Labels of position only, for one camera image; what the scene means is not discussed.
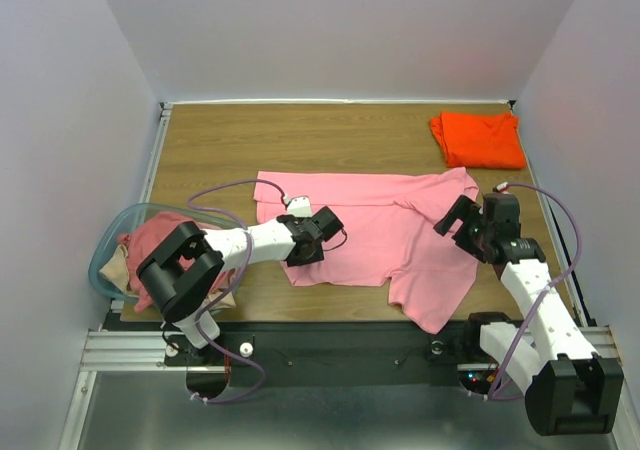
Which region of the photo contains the dusty rose shirt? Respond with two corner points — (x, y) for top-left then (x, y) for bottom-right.
(118, 211), (236, 313)

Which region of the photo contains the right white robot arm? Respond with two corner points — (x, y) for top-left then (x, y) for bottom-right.
(434, 183), (624, 436)

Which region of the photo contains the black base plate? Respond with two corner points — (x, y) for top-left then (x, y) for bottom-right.
(164, 321), (497, 391)

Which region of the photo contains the folded orange t shirt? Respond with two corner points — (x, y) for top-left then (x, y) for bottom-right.
(429, 112), (527, 170)

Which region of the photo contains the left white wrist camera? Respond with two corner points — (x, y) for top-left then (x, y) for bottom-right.
(283, 196), (313, 218)

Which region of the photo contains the light pink t shirt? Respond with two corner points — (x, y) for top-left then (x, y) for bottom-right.
(253, 167), (479, 334)

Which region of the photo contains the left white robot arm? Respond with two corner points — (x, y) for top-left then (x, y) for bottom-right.
(136, 206), (344, 364)

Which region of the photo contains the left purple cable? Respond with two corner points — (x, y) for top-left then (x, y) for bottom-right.
(187, 178), (291, 405)

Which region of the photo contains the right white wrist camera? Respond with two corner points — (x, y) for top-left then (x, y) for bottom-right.
(493, 182), (510, 195)

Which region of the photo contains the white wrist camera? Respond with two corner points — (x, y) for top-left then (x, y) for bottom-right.
(493, 182), (510, 195)
(283, 196), (313, 218)

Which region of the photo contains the clear plastic bin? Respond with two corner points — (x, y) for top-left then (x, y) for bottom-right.
(88, 203), (236, 321)

